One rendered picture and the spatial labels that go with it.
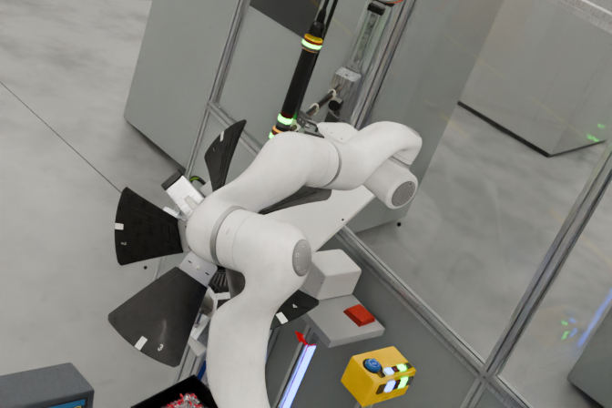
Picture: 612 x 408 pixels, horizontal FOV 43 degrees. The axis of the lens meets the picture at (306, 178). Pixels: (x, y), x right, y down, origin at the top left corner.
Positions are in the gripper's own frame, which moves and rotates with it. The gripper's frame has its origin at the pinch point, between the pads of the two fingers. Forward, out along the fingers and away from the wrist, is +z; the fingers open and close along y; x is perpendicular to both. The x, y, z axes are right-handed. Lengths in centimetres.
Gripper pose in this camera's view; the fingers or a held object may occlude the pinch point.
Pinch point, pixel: (316, 118)
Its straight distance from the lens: 179.9
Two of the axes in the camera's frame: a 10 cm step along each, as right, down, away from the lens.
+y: 7.7, -0.3, 6.4
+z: -5.6, -5.3, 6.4
